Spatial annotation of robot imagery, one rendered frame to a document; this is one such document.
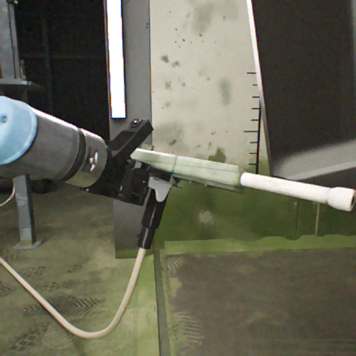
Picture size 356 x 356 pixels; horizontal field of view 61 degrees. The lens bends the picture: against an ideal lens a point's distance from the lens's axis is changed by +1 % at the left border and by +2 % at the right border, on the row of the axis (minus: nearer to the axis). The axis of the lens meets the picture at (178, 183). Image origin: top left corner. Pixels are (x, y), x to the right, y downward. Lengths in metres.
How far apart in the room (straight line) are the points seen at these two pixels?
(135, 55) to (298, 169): 0.81
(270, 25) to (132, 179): 0.58
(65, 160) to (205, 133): 0.97
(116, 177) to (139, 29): 0.92
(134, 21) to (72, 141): 0.98
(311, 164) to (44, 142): 0.74
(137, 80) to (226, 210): 0.71
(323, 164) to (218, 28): 0.74
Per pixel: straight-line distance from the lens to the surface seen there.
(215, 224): 1.44
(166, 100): 1.33
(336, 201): 0.48
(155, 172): 0.57
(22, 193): 1.68
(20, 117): 0.43
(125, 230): 1.41
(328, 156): 0.99
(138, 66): 1.35
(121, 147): 0.54
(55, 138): 0.44
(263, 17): 0.91
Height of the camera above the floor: 0.62
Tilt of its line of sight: 11 degrees down
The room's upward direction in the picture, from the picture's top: straight up
